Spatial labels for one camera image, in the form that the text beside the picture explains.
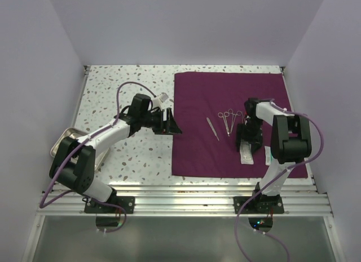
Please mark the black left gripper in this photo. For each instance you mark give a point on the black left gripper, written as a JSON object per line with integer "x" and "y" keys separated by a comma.
{"x": 167, "y": 127}

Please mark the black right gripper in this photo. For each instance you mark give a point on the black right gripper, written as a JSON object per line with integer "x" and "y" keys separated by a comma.
{"x": 256, "y": 140}

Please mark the large white suture packet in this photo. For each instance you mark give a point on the large white suture packet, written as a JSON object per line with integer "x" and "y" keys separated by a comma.
{"x": 246, "y": 157}

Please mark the small green-white packet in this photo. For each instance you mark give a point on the small green-white packet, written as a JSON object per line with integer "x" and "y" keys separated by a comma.
{"x": 268, "y": 155}

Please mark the silver forceps scissors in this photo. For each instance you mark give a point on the silver forceps scissors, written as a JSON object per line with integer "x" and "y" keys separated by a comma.
{"x": 224, "y": 116}
{"x": 240, "y": 114}

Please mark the silver clamp forceps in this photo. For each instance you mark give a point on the silver clamp forceps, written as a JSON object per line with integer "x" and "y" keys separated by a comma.
{"x": 233, "y": 115}

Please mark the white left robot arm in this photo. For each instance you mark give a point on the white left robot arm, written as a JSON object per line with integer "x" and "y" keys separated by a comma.
{"x": 74, "y": 162}

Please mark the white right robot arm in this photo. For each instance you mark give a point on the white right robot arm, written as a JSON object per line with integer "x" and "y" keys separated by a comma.
{"x": 290, "y": 144}

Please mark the purple surgical drape cloth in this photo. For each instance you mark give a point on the purple surgical drape cloth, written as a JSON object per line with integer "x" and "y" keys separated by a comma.
{"x": 197, "y": 95}

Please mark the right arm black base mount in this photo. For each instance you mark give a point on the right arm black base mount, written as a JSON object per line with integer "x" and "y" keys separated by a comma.
{"x": 260, "y": 205}

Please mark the aluminium table edge rail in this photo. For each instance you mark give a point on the aluminium table edge rail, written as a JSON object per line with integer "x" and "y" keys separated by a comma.
{"x": 217, "y": 200}

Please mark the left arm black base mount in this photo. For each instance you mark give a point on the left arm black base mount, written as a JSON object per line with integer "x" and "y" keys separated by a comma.
{"x": 116, "y": 204}

